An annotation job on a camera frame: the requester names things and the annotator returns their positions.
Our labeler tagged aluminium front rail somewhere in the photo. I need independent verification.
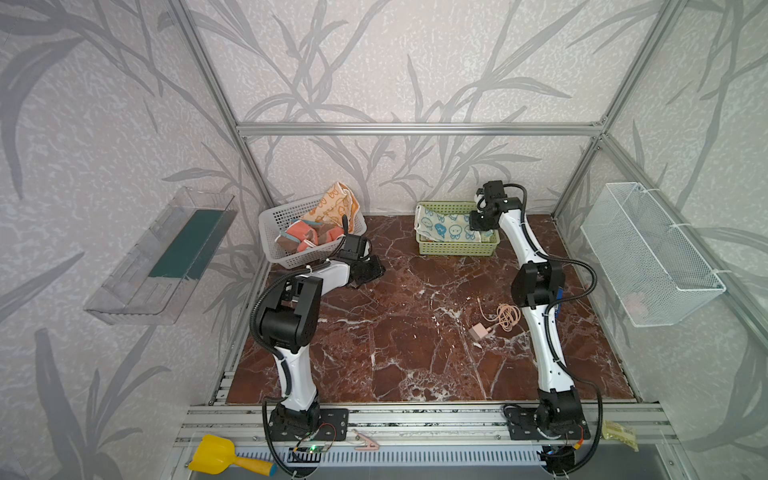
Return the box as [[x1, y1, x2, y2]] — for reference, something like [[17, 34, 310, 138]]
[[173, 402, 679, 447]]

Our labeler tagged teal patterned towel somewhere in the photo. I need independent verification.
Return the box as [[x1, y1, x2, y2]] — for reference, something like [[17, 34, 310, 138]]
[[414, 205, 494, 243]]

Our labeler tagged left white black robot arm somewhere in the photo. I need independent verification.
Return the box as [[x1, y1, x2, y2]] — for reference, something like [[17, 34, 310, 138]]
[[249, 216, 385, 441]]

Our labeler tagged green circuit board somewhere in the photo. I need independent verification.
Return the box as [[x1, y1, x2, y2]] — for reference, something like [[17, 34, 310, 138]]
[[292, 443, 333, 455]]

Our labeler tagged red patterned towel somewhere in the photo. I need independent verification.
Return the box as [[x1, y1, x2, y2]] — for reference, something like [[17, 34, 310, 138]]
[[275, 220, 344, 254]]

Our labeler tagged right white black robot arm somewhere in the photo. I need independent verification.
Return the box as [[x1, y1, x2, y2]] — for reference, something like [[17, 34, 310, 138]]
[[469, 180, 603, 443]]

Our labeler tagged pink clothespin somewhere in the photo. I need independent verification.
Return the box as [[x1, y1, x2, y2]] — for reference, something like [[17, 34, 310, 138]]
[[354, 430, 380, 452]]

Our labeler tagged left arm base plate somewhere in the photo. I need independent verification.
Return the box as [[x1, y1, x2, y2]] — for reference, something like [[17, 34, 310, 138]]
[[267, 407, 350, 442]]

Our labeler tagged white wire mesh basket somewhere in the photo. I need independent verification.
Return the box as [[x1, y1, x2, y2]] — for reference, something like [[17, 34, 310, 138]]
[[581, 182, 726, 328]]

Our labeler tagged yellow paper tag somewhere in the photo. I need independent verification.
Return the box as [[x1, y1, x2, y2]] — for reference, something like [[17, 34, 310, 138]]
[[602, 420, 639, 452]]

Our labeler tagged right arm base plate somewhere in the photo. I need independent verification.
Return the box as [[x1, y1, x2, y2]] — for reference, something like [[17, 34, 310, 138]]
[[502, 403, 592, 442]]

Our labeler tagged white plastic laundry basket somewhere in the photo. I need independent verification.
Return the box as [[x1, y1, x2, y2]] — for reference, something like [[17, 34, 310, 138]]
[[258, 189, 367, 269]]

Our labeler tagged yellow plastic scoop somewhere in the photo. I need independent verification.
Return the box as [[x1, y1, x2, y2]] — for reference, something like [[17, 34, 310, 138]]
[[187, 434, 277, 477]]

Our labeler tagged clear acrylic wall shelf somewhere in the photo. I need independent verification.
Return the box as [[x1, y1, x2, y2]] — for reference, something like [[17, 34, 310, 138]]
[[84, 187, 238, 326]]

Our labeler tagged green plastic basket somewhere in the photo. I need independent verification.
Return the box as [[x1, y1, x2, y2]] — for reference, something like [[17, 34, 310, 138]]
[[414, 201, 500, 257]]

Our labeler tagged orange patterned towel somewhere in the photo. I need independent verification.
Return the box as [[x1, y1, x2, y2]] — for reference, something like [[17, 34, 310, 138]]
[[301, 182, 360, 233]]

